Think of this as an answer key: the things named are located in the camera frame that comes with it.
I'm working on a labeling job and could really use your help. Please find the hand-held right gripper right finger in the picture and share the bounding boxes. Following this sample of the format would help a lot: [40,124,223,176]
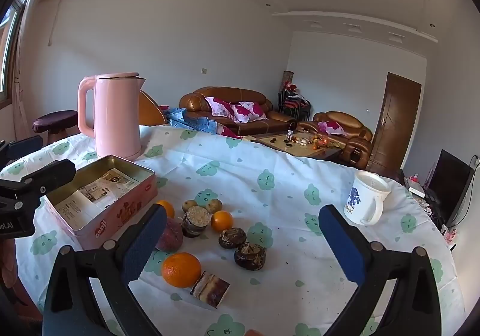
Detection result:
[319,204,442,336]

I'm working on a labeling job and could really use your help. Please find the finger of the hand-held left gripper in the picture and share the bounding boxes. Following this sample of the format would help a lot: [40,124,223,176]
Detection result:
[0,135,44,171]
[0,159,77,211]

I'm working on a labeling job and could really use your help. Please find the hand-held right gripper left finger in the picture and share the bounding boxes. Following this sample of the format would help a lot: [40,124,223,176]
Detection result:
[42,204,167,336]

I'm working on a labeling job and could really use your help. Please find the purple passion fruit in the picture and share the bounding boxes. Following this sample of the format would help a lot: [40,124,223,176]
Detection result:
[155,216,184,252]

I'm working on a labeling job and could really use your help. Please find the small orange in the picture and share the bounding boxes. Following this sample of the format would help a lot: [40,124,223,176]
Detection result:
[155,200,175,219]

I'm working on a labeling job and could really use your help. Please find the pink metal tin box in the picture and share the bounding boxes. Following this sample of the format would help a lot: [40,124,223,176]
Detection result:
[44,155,158,250]

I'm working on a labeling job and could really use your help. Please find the large orange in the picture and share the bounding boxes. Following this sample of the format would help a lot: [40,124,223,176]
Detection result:
[161,252,202,288]

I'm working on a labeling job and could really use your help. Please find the medium orange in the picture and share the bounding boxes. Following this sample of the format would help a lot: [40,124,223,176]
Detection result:
[211,210,234,233]

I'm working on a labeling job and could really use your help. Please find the dark brown round fruit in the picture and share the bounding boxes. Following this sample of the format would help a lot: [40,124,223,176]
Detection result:
[234,242,267,269]
[218,227,247,250]

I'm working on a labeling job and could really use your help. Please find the purple cushioned stool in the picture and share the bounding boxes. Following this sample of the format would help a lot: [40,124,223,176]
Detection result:
[32,110,79,143]

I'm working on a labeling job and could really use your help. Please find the pale pink curtain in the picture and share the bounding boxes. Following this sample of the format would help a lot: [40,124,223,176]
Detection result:
[9,69,24,141]

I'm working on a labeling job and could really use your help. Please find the printed paper leaflet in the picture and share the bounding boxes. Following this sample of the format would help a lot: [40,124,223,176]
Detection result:
[54,168,141,226]

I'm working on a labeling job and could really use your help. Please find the white mug blue print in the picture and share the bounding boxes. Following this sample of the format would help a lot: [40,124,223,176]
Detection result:
[344,170,392,226]

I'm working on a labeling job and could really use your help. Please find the white cloud print tablecloth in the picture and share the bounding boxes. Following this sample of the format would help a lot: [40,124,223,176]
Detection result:
[0,124,467,336]

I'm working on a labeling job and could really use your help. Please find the pink electric kettle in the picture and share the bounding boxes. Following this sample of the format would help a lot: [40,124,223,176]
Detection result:
[77,72,147,161]

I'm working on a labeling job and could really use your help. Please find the window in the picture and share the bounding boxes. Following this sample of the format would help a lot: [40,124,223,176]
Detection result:
[0,0,34,104]

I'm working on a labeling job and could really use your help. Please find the brown leather armchair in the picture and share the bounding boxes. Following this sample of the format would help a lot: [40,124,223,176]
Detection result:
[300,112,374,168]

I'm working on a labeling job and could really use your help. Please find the floral pink pillow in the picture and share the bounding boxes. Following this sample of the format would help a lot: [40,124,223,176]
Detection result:
[204,96,241,121]
[230,101,269,123]
[318,120,347,136]

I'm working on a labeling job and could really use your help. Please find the wooden coffee table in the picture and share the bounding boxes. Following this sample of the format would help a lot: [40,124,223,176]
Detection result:
[250,131,344,162]

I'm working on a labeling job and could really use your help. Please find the orange brown chair back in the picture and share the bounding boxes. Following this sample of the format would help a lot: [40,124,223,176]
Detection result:
[139,89,167,126]

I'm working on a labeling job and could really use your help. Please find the black television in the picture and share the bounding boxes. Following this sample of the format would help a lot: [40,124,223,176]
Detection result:
[427,149,475,228]

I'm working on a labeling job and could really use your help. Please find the blue plaid cloth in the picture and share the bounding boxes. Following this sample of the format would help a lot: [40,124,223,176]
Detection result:
[165,107,226,136]

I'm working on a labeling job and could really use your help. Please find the brown wooden door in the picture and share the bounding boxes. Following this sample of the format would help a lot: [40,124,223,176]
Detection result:
[365,72,422,173]

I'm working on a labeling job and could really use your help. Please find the brown leather sofa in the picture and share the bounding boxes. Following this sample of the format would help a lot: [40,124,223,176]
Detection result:
[179,87,299,136]

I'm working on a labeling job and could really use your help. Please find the stacked black chairs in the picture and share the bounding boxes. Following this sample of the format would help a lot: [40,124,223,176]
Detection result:
[277,90,312,121]

